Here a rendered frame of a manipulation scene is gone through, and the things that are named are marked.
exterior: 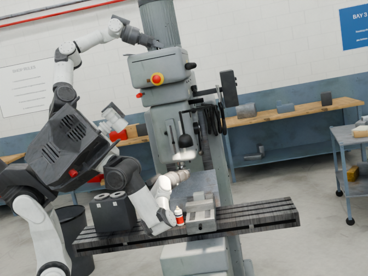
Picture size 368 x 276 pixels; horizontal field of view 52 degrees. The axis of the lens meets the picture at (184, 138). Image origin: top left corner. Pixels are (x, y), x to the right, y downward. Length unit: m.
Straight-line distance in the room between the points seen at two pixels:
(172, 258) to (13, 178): 0.86
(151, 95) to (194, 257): 0.84
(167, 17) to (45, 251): 1.34
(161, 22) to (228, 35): 4.08
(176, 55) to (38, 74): 5.23
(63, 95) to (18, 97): 5.35
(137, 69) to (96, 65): 4.70
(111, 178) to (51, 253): 0.45
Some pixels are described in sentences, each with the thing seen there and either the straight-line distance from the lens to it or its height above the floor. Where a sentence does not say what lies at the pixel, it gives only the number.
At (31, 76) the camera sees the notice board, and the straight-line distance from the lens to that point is 6.90.
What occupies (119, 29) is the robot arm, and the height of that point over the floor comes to 2.03.
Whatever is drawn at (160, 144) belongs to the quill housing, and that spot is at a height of 1.42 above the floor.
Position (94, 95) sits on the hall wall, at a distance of 6.52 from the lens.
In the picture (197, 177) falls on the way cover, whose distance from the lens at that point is 2.44.
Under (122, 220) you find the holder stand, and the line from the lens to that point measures 2.19.
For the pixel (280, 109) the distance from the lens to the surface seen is 5.66.
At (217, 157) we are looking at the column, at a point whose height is 1.19.
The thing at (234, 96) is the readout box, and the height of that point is 1.57.
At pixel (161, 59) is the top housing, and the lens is 1.77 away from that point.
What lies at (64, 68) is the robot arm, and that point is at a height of 1.89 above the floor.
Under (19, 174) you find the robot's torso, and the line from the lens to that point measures 1.68.
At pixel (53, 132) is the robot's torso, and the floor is 1.64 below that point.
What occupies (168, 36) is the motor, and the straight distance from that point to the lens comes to 2.16.
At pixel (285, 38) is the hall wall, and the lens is 6.28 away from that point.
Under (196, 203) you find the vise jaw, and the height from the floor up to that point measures 1.07.
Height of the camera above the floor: 1.79
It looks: 10 degrees down
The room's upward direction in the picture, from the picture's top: 11 degrees counter-clockwise
